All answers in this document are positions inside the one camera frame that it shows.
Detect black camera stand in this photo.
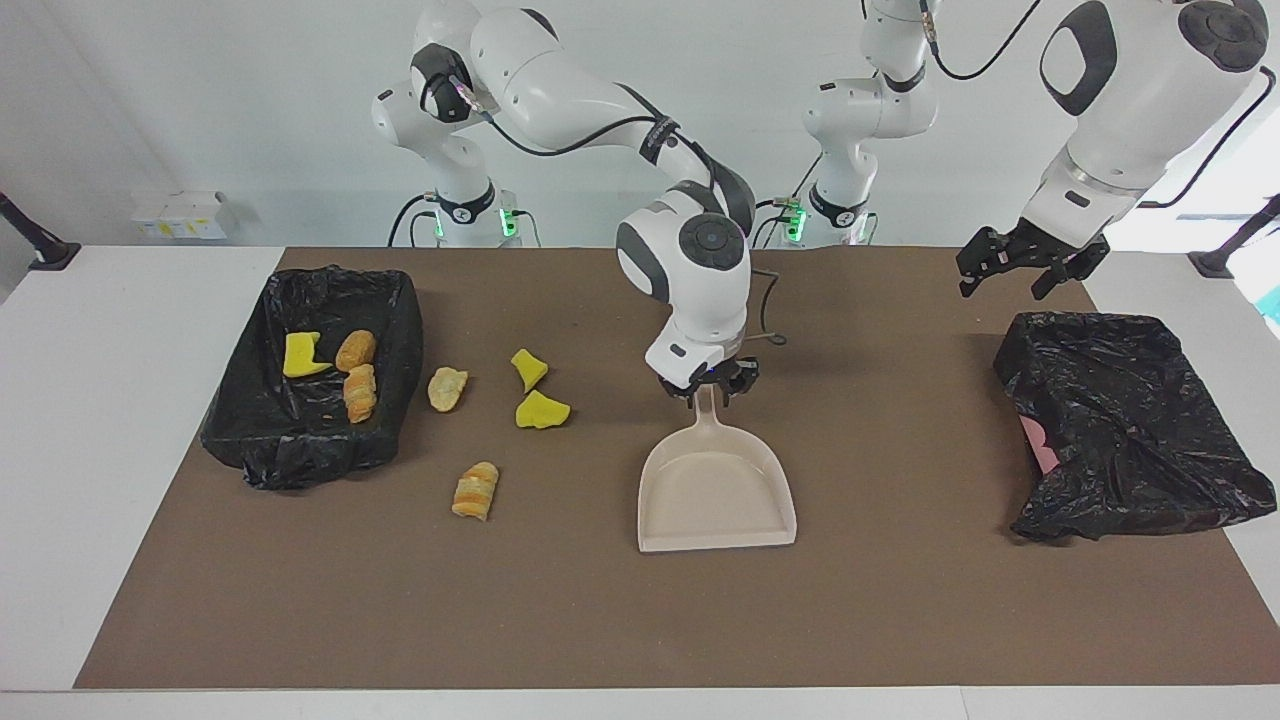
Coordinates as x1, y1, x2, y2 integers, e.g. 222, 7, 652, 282
1188, 193, 1280, 279
0, 192, 81, 272

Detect beige plastic dustpan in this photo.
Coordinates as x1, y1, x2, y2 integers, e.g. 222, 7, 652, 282
637, 385, 798, 554

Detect black bag over pink bin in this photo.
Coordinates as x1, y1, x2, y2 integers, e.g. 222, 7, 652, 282
992, 311, 1278, 543

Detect white wall power box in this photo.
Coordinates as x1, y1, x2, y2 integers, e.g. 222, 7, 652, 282
132, 191, 237, 241

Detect large yellow sponge piece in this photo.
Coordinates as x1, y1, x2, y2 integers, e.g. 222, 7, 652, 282
515, 390, 572, 431

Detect ridged pastry piece toy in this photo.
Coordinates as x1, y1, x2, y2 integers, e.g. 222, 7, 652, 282
343, 364, 378, 424

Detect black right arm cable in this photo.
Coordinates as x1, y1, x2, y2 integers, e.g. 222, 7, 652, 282
440, 70, 788, 348

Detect striped croissant toy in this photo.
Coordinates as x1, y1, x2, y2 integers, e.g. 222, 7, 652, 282
451, 461, 500, 522

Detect notched yellow sponge piece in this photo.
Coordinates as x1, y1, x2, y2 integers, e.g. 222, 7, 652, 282
282, 331, 333, 379

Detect brown bread roll toy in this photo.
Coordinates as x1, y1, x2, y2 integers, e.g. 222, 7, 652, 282
335, 330, 378, 373

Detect black base cable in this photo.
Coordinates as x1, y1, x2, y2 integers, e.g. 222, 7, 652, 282
750, 150, 826, 249
388, 193, 443, 248

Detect pale dumpling toy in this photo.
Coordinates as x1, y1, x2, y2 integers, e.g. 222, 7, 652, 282
428, 367, 469, 413

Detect black left base cable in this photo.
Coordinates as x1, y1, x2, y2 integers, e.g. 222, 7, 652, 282
750, 150, 826, 249

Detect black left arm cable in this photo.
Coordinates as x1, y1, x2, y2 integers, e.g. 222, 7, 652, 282
920, 0, 1280, 211

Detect black bag lined bin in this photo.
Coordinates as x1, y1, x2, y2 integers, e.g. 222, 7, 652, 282
199, 264, 425, 491

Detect brown table mat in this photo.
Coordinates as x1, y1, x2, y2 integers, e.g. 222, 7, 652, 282
73, 247, 1280, 690

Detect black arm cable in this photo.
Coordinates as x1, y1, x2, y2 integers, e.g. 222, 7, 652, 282
920, 0, 1280, 211
440, 70, 788, 348

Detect black right base cable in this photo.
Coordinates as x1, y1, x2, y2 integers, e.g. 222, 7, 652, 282
388, 193, 443, 248

